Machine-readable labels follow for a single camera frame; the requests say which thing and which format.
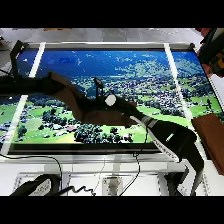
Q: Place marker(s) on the brown folded garment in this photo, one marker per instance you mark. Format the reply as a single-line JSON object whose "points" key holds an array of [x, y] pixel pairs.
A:
{"points": [[211, 140]]}

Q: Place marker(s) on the heap of clothes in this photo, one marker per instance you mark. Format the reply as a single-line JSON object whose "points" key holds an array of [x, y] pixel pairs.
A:
{"points": [[213, 50]]}

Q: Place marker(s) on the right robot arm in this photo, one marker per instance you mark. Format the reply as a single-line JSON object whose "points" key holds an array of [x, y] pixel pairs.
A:
{"points": [[173, 136]]}

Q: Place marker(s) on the silver frame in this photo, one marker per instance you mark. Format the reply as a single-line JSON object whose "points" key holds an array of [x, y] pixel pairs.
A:
{"points": [[116, 166]]}

